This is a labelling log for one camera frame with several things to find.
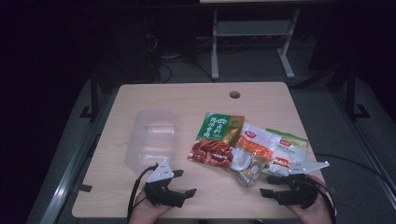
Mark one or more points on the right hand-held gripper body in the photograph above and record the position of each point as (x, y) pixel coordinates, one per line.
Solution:
(299, 189)

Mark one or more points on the person's left hand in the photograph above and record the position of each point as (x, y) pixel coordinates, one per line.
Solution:
(146, 213)

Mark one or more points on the white and light-green food packet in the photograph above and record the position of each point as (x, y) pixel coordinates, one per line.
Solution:
(294, 149)

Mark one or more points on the clear plastic container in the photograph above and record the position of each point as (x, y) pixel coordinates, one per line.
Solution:
(149, 137)

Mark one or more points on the aluminium rail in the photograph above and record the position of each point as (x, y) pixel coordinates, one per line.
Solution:
(67, 180)

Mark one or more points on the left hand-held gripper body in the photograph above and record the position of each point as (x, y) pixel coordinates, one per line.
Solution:
(162, 193)

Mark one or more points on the person's right hand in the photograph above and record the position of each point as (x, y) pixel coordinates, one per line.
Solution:
(314, 214)

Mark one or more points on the green food packet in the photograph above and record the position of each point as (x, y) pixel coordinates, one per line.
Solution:
(214, 127)

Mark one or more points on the black metal stand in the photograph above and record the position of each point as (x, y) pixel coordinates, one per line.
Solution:
(351, 93)
(94, 93)

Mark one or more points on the white and orange food packet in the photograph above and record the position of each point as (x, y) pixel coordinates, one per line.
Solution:
(257, 144)

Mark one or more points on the white metal desk frame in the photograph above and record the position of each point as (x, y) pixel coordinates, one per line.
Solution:
(252, 28)

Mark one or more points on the black table edge clip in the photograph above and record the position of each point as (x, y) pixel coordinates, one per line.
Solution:
(83, 188)

